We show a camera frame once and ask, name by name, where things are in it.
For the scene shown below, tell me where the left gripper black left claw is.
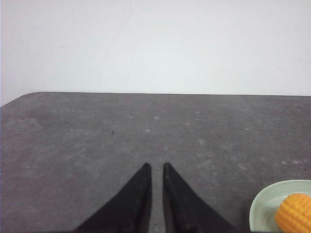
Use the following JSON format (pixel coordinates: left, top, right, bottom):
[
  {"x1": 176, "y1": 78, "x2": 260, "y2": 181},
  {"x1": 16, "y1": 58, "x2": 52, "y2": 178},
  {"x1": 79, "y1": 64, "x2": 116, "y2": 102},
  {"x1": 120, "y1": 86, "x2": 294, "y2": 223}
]
[{"x1": 74, "y1": 163, "x2": 152, "y2": 233}]

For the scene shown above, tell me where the left gripper black right claw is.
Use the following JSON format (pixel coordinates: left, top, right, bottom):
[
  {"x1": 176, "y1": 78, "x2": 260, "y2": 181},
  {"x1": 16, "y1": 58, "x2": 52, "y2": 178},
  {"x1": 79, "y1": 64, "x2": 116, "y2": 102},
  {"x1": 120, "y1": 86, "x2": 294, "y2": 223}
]
[{"x1": 162, "y1": 163, "x2": 237, "y2": 233}]

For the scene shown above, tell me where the yellow corn cob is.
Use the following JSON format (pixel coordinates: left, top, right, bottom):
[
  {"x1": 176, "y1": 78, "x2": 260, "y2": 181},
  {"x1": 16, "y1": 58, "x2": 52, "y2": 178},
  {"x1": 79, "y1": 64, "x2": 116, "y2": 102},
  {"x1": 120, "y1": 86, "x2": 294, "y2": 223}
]
[{"x1": 275, "y1": 193, "x2": 311, "y2": 233}]

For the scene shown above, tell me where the light green plate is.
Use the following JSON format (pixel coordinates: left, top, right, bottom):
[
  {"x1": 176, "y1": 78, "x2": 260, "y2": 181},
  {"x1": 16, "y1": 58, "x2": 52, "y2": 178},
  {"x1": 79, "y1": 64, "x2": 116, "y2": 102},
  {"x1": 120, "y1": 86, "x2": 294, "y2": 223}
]
[{"x1": 249, "y1": 180, "x2": 311, "y2": 233}]

